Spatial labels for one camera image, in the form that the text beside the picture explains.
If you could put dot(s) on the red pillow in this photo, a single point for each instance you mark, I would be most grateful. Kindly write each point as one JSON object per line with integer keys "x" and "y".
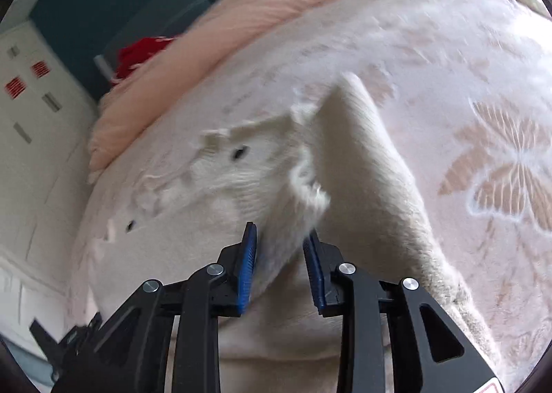
{"x": 142, "y": 54}

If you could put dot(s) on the pink duvet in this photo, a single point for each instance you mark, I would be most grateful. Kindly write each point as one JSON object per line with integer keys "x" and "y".
{"x": 258, "y": 9}

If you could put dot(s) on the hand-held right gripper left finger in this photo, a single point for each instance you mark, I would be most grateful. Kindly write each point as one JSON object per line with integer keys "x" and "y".
{"x": 248, "y": 268}

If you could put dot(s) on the teal bed headboard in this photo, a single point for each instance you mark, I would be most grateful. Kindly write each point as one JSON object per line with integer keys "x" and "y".
{"x": 172, "y": 17}

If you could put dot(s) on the pink butterfly blanket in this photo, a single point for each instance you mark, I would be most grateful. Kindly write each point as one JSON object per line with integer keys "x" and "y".
{"x": 474, "y": 74}

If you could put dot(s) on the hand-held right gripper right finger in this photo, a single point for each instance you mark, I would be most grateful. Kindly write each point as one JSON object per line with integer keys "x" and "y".
{"x": 312, "y": 276}

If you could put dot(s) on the cream knitted sweater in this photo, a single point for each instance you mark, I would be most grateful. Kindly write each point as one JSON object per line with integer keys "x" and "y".
{"x": 366, "y": 168}

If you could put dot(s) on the white wardrobe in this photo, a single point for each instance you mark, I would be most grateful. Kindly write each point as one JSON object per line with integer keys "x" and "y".
{"x": 43, "y": 160}

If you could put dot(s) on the red paper decal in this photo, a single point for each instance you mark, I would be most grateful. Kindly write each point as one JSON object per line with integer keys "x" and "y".
{"x": 16, "y": 87}
{"x": 41, "y": 69}

